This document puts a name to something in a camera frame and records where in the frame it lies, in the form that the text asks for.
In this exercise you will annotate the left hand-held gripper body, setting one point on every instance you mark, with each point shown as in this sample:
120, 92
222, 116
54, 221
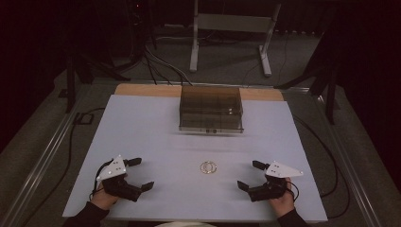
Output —
117, 186

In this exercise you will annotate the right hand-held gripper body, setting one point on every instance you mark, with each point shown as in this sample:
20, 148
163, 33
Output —
268, 190

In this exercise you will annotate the clear brown drawer box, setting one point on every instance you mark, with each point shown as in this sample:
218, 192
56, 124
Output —
210, 108

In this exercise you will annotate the person's left hand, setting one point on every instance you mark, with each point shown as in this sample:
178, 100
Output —
102, 199

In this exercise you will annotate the person's right hand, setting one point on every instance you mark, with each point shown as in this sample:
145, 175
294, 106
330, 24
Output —
283, 203

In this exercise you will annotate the white table mat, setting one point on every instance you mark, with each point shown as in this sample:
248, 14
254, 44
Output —
176, 148

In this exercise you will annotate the wooden table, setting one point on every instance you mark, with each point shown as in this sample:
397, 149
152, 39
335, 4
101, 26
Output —
148, 90

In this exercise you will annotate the black tripod stand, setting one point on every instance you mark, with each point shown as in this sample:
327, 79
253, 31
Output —
71, 85
329, 94

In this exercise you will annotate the grey metal stand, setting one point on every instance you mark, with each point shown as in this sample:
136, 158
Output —
233, 22

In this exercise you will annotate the aluminium frame rail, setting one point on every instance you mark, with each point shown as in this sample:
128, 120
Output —
47, 148
346, 176

